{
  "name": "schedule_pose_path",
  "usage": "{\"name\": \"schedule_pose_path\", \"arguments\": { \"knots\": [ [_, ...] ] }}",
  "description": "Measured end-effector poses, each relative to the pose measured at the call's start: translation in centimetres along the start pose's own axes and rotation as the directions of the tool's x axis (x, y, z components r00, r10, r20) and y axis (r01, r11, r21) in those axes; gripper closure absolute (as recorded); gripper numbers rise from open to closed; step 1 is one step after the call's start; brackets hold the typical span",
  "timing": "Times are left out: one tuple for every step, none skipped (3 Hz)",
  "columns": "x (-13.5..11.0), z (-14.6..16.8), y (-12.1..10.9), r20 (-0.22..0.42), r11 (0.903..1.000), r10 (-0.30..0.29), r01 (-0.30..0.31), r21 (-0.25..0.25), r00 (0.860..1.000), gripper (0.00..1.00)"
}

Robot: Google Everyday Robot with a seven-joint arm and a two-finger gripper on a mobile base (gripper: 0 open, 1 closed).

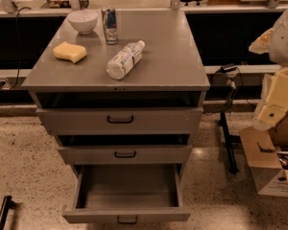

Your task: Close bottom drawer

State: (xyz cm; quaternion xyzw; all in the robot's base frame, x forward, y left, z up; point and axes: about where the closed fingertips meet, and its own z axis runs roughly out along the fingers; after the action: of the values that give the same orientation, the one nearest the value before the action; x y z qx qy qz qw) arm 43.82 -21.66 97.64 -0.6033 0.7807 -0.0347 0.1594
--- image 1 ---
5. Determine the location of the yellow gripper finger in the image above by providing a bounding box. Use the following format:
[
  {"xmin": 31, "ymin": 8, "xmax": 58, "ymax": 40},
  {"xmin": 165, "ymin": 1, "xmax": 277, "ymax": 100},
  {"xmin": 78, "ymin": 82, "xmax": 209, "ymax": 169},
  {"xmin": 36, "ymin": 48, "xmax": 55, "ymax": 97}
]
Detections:
[
  {"xmin": 252, "ymin": 104, "xmax": 287, "ymax": 130},
  {"xmin": 249, "ymin": 29, "xmax": 273, "ymax": 55}
]

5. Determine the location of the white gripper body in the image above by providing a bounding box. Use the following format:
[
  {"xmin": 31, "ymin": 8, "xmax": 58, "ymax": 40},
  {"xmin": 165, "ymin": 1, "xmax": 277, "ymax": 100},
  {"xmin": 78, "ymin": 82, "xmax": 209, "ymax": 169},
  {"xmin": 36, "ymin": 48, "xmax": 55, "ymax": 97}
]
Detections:
[{"xmin": 262, "ymin": 67, "xmax": 288, "ymax": 113}]

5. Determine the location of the grey bottom drawer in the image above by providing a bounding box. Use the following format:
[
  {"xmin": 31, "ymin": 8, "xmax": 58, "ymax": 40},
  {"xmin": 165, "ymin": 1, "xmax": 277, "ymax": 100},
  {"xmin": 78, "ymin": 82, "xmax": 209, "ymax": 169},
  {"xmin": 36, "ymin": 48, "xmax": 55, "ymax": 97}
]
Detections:
[{"xmin": 62, "ymin": 164, "xmax": 190, "ymax": 225}]

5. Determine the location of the grey drawer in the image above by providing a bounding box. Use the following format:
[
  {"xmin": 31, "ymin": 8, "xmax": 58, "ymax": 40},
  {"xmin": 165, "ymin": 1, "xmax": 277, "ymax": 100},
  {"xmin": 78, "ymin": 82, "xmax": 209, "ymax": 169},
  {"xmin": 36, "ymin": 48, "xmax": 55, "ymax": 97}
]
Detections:
[
  {"xmin": 36, "ymin": 107, "xmax": 203, "ymax": 135},
  {"xmin": 58, "ymin": 145, "xmax": 191, "ymax": 165},
  {"xmin": 62, "ymin": 164, "xmax": 190, "ymax": 225}
]

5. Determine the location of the grey drawer cabinet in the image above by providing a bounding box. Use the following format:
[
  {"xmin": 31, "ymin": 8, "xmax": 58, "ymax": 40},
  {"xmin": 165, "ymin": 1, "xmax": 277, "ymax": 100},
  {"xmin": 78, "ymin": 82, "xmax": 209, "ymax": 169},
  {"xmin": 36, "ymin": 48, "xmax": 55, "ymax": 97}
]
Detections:
[{"xmin": 21, "ymin": 9, "xmax": 211, "ymax": 177}]

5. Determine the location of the grey top drawer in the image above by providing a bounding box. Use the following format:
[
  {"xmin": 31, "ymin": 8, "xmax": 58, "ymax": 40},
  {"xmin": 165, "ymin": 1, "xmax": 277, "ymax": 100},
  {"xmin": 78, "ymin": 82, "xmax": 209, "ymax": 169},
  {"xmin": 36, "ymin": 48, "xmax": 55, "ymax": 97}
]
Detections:
[{"xmin": 36, "ymin": 107, "xmax": 203, "ymax": 135}]

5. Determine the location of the grey middle drawer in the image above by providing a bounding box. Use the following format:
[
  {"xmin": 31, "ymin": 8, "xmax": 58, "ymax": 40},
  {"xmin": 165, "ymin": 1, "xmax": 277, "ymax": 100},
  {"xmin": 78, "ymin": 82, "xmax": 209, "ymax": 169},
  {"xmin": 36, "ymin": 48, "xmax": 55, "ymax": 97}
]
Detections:
[{"xmin": 58, "ymin": 145, "xmax": 191, "ymax": 165}]

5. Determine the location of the open cardboard box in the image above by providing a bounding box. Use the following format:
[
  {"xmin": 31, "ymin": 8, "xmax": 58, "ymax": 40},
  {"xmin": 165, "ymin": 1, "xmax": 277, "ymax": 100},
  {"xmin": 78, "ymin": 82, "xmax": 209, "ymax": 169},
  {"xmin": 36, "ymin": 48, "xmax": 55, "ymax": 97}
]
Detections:
[{"xmin": 240, "ymin": 116, "xmax": 288, "ymax": 197}]

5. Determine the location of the black stand leg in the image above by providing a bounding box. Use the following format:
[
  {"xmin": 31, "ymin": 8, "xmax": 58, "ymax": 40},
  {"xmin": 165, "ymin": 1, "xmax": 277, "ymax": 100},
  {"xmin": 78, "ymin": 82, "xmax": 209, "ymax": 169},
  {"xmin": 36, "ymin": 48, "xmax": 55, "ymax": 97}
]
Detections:
[{"xmin": 219, "ymin": 77, "xmax": 240, "ymax": 175}]

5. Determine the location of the clear plastic water bottle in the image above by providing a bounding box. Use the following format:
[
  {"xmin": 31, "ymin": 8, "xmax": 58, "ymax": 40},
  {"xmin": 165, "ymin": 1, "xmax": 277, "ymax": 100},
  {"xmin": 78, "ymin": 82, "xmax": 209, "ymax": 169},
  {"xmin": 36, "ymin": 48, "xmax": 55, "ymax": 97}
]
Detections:
[{"xmin": 107, "ymin": 40, "xmax": 145, "ymax": 80}]

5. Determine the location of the blue silver energy drink can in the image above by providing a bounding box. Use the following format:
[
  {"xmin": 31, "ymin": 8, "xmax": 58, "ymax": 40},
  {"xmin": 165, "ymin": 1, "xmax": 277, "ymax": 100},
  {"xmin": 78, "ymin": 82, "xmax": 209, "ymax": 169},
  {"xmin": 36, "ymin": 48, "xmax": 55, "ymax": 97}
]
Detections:
[{"xmin": 102, "ymin": 8, "xmax": 118, "ymax": 45}]

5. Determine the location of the white bowl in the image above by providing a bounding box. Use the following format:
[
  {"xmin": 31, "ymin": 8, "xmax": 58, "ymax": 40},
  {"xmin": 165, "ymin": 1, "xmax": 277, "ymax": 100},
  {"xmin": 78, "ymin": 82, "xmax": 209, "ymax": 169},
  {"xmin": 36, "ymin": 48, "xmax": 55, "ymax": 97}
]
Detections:
[{"xmin": 67, "ymin": 10, "xmax": 98, "ymax": 35}]

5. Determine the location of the yellow sponge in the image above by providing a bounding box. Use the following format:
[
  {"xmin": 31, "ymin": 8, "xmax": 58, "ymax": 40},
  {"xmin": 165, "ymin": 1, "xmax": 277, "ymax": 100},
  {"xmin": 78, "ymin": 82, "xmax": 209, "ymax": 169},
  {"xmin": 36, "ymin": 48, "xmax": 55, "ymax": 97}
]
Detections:
[{"xmin": 53, "ymin": 41, "xmax": 87, "ymax": 63}]

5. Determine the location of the black bar on floor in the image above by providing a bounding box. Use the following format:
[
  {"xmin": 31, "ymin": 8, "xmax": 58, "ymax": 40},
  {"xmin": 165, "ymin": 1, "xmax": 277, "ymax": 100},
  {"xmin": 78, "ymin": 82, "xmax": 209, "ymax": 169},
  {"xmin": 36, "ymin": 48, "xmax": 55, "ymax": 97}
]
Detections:
[{"xmin": 0, "ymin": 195, "xmax": 15, "ymax": 230}]

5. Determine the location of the black cable on left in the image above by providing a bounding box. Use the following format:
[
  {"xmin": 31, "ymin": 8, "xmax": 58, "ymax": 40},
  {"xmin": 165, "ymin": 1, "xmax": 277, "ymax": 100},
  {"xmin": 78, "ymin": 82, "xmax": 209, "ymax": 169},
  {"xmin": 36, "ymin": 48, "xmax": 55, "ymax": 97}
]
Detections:
[{"xmin": 10, "ymin": 6, "xmax": 33, "ymax": 90}]

